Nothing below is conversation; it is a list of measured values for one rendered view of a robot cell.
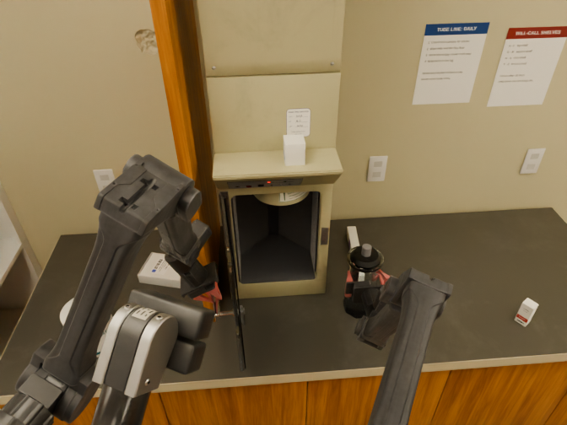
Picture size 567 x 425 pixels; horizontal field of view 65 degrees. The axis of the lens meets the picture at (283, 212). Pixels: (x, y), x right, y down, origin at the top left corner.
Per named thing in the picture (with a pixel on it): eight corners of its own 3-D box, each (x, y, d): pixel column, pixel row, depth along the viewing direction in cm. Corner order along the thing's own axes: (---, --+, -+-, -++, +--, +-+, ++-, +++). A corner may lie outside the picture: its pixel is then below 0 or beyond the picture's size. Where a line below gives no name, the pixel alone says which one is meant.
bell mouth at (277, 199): (251, 174, 144) (251, 159, 141) (305, 171, 145) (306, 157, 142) (252, 207, 130) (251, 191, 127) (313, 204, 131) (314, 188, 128)
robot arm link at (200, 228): (159, 239, 99) (191, 258, 99) (187, 201, 105) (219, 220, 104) (159, 258, 109) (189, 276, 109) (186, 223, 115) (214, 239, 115)
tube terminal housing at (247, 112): (231, 250, 171) (209, 45, 124) (315, 244, 173) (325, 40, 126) (230, 299, 152) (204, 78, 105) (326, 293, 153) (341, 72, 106)
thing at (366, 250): (347, 253, 139) (348, 237, 135) (375, 251, 140) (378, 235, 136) (353, 274, 132) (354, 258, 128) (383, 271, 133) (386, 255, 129)
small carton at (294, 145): (283, 155, 115) (283, 135, 112) (302, 154, 116) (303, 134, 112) (284, 166, 111) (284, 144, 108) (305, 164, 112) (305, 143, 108)
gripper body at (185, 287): (184, 281, 117) (168, 263, 112) (218, 265, 115) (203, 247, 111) (184, 299, 112) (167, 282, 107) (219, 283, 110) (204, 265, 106)
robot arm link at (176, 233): (116, 174, 63) (181, 214, 62) (140, 144, 65) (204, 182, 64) (155, 248, 103) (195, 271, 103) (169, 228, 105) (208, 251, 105)
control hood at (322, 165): (217, 184, 123) (213, 153, 117) (333, 178, 125) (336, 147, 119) (215, 209, 114) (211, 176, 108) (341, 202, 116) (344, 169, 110)
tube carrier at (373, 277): (339, 293, 152) (344, 246, 139) (370, 291, 152) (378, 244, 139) (346, 319, 143) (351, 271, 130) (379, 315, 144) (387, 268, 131)
